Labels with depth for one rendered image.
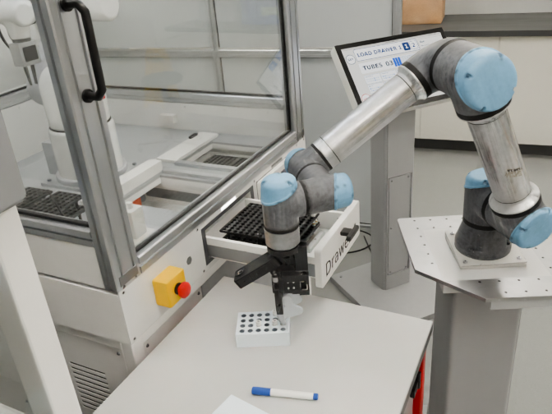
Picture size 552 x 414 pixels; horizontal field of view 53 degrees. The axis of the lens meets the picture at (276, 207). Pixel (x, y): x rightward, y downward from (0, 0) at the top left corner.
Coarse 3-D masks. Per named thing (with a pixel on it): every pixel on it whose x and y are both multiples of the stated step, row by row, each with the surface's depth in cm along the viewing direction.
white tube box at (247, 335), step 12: (240, 312) 135; (252, 312) 135; (264, 312) 135; (240, 324) 131; (252, 324) 131; (264, 324) 131; (288, 324) 130; (240, 336) 128; (252, 336) 128; (264, 336) 128; (276, 336) 128; (288, 336) 128
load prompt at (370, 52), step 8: (408, 40) 226; (360, 48) 218; (368, 48) 219; (376, 48) 220; (384, 48) 222; (392, 48) 223; (400, 48) 224; (408, 48) 225; (416, 48) 226; (360, 56) 217; (368, 56) 218; (376, 56) 219; (384, 56) 221
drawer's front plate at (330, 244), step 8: (352, 208) 152; (344, 216) 148; (352, 216) 152; (336, 224) 144; (344, 224) 147; (352, 224) 153; (328, 232) 141; (336, 232) 142; (328, 240) 137; (336, 240) 142; (344, 240) 149; (352, 240) 155; (320, 248) 134; (328, 248) 138; (336, 248) 143; (344, 248) 150; (320, 256) 134; (328, 256) 138; (320, 264) 135; (328, 264) 139; (336, 264) 145; (320, 272) 136; (328, 272) 140; (320, 280) 137; (328, 280) 141
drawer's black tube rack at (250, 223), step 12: (252, 204) 166; (240, 216) 158; (252, 216) 158; (228, 228) 152; (240, 228) 152; (252, 228) 152; (312, 228) 155; (240, 240) 152; (252, 240) 152; (264, 240) 152
